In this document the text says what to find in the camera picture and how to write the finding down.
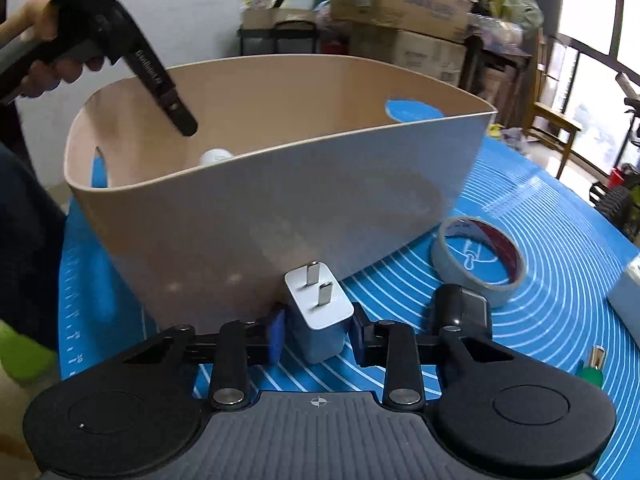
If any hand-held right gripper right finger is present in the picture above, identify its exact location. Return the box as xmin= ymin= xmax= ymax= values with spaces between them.
xmin=351 ymin=304 xmax=532 ymax=409

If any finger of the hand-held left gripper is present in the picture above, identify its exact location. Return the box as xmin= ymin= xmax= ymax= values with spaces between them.
xmin=161 ymin=90 xmax=199 ymax=137

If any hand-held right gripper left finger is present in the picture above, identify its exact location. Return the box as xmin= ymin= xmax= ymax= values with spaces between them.
xmin=102 ymin=308 xmax=287 ymax=409

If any white charger plug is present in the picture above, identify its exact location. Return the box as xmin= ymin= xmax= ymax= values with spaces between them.
xmin=283 ymin=261 xmax=355 ymax=365

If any white pill bottle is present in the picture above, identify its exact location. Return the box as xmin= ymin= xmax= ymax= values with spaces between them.
xmin=199 ymin=148 xmax=234 ymax=167

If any beige plastic basket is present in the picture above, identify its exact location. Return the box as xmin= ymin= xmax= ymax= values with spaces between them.
xmin=63 ymin=53 xmax=499 ymax=332

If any person's left hand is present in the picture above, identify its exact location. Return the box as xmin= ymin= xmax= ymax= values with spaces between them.
xmin=19 ymin=0 xmax=106 ymax=99

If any small black box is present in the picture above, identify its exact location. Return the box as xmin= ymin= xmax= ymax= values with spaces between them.
xmin=432 ymin=283 xmax=494 ymax=342

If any grey tape roll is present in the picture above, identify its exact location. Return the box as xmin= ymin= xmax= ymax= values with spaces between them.
xmin=432 ymin=215 xmax=527 ymax=307

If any black metal rack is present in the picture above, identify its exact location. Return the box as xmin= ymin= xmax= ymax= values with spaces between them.
xmin=237 ymin=22 xmax=322 ymax=57

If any small open cardboard box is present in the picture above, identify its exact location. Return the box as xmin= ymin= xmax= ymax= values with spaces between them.
xmin=241 ymin=7 xmax=317 ymax=31

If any person's dark clothing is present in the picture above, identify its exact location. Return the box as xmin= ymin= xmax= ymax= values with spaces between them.
xmin=0 ymin=104 xmax=69 ymax=352

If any blue silicone baking mat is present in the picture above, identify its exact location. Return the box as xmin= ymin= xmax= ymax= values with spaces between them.
xmin=57 ymin=100 xmax=640 ymax=480

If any plain cardboard box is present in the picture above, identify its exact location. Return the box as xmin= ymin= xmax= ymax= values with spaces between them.
xmin=349 ymin=27 xmax=469 ymax=87

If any large printed cardboard box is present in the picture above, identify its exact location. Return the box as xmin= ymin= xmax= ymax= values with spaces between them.
xmin=330 ymin=0 xmax=474 ymax=44

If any bright green item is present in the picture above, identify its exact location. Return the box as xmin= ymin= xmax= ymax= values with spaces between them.
xmin=0 ymin=319 xmax=57 ymax=382

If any white tissue box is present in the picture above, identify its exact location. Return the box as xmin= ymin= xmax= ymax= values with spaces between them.
xmin=606 ymin=254 xmax=640 ymax=332

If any dark wooden desk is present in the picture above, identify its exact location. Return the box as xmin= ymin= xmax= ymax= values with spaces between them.
xmin=459 ymin=35 xmax=532 ymax=127

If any wooden chair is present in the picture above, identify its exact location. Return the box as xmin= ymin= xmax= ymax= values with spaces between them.
xmin=524 ymin=29 xmax=584 ymax=179

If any green and black bicycle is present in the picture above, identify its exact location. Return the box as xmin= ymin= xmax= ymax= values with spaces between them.
xmin=589 ymin=72 xmax=640 ymax=242

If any dark framed window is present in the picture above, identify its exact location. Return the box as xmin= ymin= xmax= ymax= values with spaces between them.
xmin=542 ymin=0 xmax=640 ymax=182

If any green handled screwdriver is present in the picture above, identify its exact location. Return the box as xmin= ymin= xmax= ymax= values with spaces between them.
xmin=574 ymin=345 xmax=609 ymax=389

